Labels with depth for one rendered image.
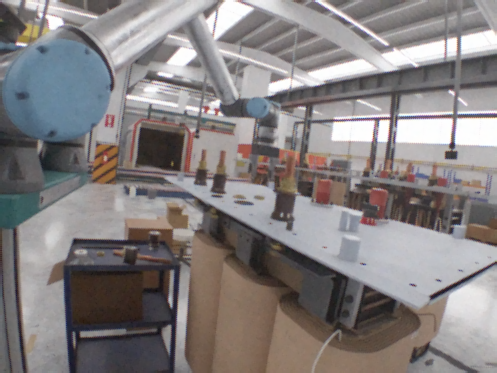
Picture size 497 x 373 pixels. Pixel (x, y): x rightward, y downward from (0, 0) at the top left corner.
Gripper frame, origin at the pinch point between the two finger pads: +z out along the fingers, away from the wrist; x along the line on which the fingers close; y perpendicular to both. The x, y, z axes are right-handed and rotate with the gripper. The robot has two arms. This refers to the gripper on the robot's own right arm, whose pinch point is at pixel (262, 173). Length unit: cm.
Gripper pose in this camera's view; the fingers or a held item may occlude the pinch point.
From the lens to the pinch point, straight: 133.6
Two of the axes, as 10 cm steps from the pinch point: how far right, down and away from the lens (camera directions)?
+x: 8.5, 0.8, 5.2
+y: 5.1, 1.2, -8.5
